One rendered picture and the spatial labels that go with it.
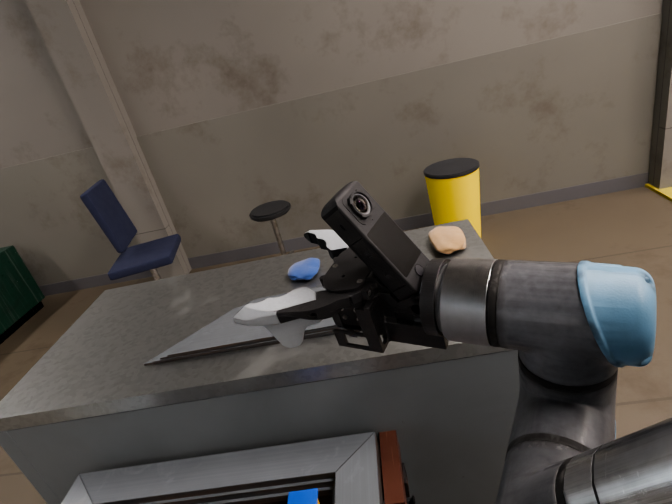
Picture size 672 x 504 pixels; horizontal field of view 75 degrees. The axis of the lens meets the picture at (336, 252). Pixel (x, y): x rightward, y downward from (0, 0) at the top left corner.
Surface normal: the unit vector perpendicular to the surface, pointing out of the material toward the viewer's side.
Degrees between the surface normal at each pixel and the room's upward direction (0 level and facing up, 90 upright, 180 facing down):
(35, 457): 90
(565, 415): 6
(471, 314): 69
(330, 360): 0
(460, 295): 52
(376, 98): 90
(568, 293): 37
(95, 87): 90
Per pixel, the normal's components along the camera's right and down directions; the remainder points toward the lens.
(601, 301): -0.44, -0.34
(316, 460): -0.22, -0.88
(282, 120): -0.05, 0.45
